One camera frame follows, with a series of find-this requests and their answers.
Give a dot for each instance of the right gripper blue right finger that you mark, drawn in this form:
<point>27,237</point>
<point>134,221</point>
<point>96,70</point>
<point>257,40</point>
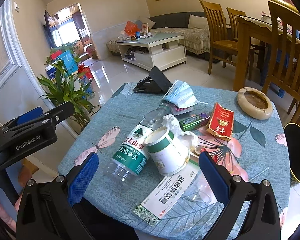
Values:
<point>262,219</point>

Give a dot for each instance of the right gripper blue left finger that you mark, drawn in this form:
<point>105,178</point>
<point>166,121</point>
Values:
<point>46,210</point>

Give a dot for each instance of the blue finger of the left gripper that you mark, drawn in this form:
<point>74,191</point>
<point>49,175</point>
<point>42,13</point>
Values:
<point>30,115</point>

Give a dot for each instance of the clear plastic water bottle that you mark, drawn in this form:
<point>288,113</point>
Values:
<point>131,157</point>

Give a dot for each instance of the small tape roll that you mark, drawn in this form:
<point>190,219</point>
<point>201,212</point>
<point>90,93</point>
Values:
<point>199,149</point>

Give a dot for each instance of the white medicine box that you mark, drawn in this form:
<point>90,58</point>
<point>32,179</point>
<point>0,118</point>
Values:
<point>157,204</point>

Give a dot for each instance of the red cigarette pack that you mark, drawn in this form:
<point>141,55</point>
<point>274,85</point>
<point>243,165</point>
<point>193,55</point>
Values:
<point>221,122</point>

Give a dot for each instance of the white tissue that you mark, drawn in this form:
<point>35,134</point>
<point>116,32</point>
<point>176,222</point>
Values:
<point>188,138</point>

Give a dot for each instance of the white green paper cup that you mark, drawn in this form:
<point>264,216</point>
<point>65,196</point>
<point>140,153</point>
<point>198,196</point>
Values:
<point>168,153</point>

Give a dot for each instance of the green chewing gum box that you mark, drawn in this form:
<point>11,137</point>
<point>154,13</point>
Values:
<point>194,122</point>

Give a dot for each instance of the blue face mask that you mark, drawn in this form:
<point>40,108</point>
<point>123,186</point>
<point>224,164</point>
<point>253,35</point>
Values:
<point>181,95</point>

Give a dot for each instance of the pink patterned small box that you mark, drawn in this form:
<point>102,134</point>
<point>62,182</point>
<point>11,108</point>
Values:
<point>179,111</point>

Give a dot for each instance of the black gold trash bin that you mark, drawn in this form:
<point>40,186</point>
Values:
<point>292,135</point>

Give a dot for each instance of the person left hand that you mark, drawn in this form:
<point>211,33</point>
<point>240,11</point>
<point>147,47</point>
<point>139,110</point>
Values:
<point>9,212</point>

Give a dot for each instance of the green potted plant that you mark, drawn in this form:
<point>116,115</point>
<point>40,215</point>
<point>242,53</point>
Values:
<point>63,90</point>

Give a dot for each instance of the blue cardboard box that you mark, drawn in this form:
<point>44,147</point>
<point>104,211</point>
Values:
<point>69,61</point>

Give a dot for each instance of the red gift boxes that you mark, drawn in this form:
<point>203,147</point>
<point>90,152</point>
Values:
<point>85,72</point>

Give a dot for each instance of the teal floral tablecloth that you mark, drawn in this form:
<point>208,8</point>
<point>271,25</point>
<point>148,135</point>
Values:
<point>253,153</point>

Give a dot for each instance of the beige stone ashtray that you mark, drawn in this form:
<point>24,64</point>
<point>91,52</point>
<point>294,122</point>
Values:
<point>254,103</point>

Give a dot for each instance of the black tablet stand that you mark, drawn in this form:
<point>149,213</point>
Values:
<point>155,83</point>

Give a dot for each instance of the orange plastic bag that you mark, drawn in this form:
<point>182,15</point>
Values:
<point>131,28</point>

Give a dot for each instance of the white coffee table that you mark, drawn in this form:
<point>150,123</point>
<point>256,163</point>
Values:
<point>161,50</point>

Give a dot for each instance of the near wooden dining chair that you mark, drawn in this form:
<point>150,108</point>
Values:
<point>284,64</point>

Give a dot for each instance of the wooden dining chair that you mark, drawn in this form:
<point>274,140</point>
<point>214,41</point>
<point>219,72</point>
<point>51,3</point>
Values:
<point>284,64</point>
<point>222,48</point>
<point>233,21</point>

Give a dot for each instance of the dark sofa with cover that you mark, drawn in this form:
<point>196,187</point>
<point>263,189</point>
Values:
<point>196,41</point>

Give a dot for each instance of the white sofa cushion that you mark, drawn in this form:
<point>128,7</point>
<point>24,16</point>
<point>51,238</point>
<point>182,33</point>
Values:
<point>197,22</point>

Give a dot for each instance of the wall mounted television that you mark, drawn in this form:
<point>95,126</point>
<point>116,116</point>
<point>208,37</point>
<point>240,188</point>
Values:
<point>48,30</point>

